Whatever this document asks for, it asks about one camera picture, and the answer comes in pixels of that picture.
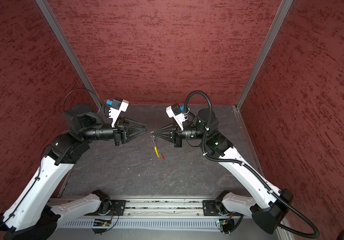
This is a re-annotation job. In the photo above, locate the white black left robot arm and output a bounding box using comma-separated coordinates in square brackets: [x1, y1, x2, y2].
[0, 102, 147, 240]

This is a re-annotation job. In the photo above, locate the aluminium corner post right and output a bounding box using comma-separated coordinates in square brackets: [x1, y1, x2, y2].
[236, 0, 293, 111]

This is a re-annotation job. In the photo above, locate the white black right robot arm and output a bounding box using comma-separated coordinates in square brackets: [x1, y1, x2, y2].
[151, 106, 293, 234]

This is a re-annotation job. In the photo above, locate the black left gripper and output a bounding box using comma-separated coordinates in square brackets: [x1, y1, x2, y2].
[81, 115, 147, 146]

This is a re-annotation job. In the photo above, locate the aluminium corner post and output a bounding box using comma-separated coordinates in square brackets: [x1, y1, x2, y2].
[236, 0, 293, 111]
[35, 0, 102, 110]

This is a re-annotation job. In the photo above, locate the yellow capped key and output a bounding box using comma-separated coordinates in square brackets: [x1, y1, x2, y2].
[154, 146, 161, 158]

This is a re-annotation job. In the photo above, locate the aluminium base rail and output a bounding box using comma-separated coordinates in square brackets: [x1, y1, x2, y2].
[48, 196, 284, 220]

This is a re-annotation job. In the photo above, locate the aluminium corner post left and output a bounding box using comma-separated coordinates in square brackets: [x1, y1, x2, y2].
[35, 0, 102, 110]

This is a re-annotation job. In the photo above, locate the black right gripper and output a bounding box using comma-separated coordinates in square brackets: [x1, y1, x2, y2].
[156, 120, 209, 147]

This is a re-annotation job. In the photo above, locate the silver keyring with keys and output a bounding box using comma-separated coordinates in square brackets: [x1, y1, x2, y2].
[150, 131, 163, 155]

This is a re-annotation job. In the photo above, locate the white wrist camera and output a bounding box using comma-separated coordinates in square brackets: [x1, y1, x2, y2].
[166, 103, 188, 131]
[106, 98, 129, 127]

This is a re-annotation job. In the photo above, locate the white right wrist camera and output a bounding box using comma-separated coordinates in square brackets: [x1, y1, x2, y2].
[166, 103, 188, 131]

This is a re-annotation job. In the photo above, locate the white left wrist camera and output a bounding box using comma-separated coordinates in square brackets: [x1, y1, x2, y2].
[106, 98, 129, 127]

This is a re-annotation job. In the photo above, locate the black corrugated cable conduit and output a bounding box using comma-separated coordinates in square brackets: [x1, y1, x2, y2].
[183, 90, 320, 239]

